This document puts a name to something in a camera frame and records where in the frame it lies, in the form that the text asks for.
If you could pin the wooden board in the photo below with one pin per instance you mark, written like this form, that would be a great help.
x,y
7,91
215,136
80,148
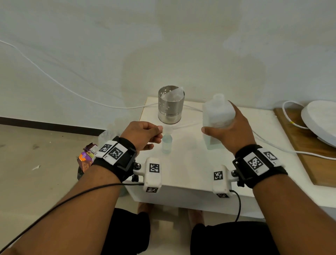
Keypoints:
x,y
315,165

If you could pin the white pump head with tube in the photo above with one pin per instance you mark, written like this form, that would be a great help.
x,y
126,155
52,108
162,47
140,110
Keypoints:
x,y
189,125

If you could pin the large translucent bottle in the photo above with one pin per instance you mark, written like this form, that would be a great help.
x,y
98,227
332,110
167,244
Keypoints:
x,y
218,111

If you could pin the person's left foot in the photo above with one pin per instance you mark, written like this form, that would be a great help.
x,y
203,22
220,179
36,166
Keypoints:
x,y
145,207

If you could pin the white round lamp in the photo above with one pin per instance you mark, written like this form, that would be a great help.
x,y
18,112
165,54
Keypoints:
x,y
321,118

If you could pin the black left wristband with markers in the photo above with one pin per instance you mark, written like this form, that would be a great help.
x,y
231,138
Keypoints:
x,y
115,157

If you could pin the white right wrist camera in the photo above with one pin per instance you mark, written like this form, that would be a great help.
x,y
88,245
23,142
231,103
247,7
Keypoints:
x,y
221,181

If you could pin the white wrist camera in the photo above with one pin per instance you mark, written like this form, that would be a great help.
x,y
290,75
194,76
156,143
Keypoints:
x,y
221,181
152,176

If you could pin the perforated metal cup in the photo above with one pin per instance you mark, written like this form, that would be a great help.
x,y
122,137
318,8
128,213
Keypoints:
x,y
170,113

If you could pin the person's black shorts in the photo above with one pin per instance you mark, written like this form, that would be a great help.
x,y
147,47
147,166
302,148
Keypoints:
x,y
231,239

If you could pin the person's right foot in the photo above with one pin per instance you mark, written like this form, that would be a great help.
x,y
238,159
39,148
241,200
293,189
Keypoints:
x,y
195,218

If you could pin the person's left hand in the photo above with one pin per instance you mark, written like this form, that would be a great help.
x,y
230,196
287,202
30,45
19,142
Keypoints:
x,y
140,136

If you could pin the person's right hand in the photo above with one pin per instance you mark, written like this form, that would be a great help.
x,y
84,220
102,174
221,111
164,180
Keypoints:
x,y
236,134

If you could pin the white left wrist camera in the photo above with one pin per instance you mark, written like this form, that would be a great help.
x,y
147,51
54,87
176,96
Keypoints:
x,y
152,176

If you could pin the black right wristband with markers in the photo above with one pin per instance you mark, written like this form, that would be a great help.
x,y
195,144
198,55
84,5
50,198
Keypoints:
x,y
258,165

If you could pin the black trash bag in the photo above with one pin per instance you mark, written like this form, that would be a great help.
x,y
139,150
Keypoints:
x,y
80,174

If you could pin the clear plastic bag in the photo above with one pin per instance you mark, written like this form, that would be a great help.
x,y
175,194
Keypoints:
x,y
107,135

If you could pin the person's left forearm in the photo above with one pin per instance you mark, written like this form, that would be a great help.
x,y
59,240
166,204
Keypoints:
x,y
68,220

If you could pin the small clear bottle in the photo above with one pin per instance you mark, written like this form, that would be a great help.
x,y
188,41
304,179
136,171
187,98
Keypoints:
x,y
167,144

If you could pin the black wristband with markers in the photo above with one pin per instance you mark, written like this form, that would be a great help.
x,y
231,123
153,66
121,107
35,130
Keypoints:
x,y
115,157
258,165

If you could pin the person's right forearm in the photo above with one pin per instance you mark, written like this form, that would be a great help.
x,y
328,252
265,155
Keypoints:
x,y
296,220

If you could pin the white paper scrap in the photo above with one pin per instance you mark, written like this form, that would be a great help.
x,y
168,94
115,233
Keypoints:
x,y
36,167

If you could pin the person's foot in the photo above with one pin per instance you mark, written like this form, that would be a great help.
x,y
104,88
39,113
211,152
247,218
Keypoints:
x,y
195,218
145,207

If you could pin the white paper in cup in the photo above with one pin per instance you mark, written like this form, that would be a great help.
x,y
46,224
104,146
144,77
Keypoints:
x,y
176,94

